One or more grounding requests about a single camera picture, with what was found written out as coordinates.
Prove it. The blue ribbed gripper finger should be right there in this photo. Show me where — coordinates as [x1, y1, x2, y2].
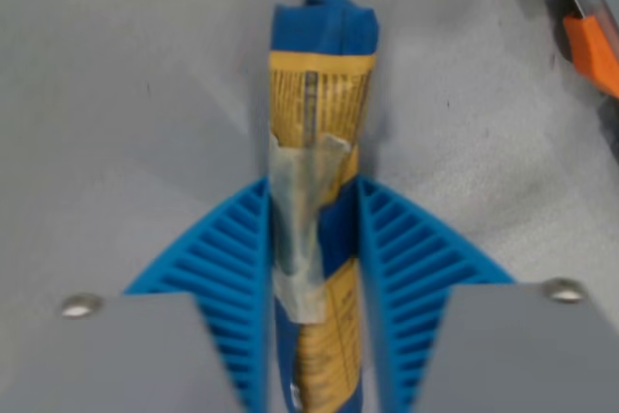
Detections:
[358, 175, 619, 413]
[9, 174, 271, 413]

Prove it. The blue bag with yellow label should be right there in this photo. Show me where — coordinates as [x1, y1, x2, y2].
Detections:
[265, 0, 382, 413]

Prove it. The orange grey utility knife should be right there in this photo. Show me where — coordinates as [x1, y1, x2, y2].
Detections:
[502, 0, 619, 101]

